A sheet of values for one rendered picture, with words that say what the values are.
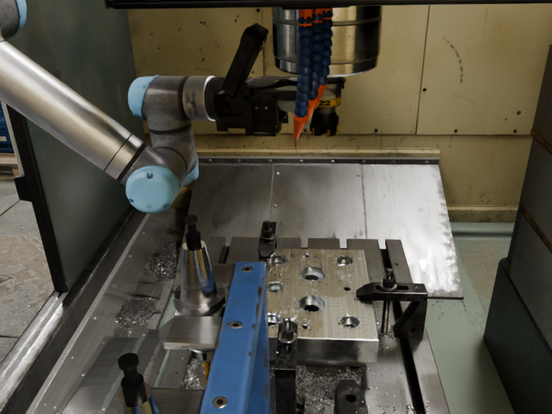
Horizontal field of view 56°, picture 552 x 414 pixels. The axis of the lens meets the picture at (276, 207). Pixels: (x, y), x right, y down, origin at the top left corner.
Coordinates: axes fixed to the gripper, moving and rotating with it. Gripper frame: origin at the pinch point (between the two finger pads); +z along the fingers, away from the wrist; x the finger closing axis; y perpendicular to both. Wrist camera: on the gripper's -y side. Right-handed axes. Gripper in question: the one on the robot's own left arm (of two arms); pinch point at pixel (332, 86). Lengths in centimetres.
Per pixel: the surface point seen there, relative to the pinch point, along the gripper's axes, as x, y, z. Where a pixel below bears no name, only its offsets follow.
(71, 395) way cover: 16, 64, -56
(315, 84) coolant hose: 17.3, -4.7, 2.1
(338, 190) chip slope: -86, 59, -20
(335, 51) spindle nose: 7.3, -6.7, 2.4
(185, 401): 48, 18, -3
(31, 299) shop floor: -83, 130, -179
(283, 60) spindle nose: 6.2, -5.4, -5.4
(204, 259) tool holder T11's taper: 33.9, 11.1, -7.3
